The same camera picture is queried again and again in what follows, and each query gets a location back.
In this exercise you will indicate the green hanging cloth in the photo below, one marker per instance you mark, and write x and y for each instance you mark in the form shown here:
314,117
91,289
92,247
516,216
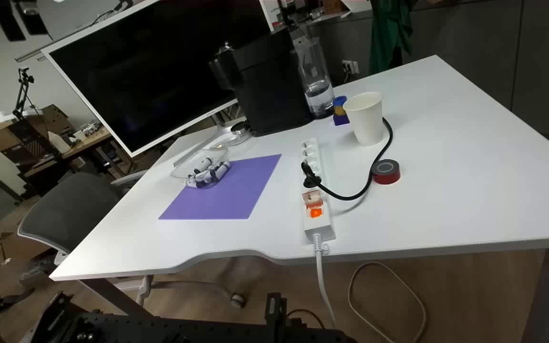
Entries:
390,31

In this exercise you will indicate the clear plastic water bottle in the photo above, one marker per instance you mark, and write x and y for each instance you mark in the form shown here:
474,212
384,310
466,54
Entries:
315,69

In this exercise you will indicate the small blue and yellow item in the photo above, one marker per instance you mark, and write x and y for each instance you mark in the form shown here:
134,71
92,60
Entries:
340,113

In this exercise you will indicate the white paper cup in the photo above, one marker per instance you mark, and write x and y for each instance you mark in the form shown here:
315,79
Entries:
367,117

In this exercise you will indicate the white power strip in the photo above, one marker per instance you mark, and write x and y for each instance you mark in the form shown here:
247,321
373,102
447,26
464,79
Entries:
315,220

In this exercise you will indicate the black camera tripod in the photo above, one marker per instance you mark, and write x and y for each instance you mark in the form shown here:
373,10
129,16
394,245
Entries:
26,89

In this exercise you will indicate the black metal rig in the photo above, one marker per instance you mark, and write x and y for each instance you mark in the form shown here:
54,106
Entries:
180,331

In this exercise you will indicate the cluttered wooden desk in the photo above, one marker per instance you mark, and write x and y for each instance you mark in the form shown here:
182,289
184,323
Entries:
47,136

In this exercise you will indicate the red tape roll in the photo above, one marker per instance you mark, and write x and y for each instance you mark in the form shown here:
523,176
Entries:
388,172

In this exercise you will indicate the small white bottle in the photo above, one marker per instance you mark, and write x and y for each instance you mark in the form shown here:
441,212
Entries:
207,174
193,180
222,170

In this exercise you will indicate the grey office chair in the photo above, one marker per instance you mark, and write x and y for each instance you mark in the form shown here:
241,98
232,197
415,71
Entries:
66,210

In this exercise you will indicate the white wall socket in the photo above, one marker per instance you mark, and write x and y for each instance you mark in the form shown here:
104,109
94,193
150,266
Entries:
352,68

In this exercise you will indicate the black coffee machine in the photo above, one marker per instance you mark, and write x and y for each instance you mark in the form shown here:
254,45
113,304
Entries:
268,83

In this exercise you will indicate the purple mat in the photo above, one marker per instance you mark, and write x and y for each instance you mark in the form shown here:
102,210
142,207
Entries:
228,188

